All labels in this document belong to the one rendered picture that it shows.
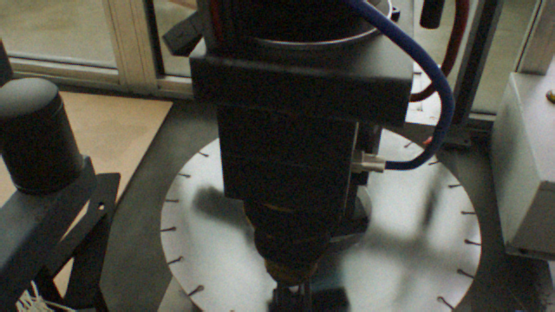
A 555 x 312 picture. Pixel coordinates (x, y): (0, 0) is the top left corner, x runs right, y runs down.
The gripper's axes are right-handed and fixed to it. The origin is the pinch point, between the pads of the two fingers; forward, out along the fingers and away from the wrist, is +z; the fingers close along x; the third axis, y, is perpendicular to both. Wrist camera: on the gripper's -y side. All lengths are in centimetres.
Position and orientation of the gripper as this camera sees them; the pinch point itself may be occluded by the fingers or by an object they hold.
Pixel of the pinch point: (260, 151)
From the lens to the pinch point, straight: 53.6
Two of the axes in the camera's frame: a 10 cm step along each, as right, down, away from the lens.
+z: 0.8, 9.8, 1.6
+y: 9.6, -0.2, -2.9
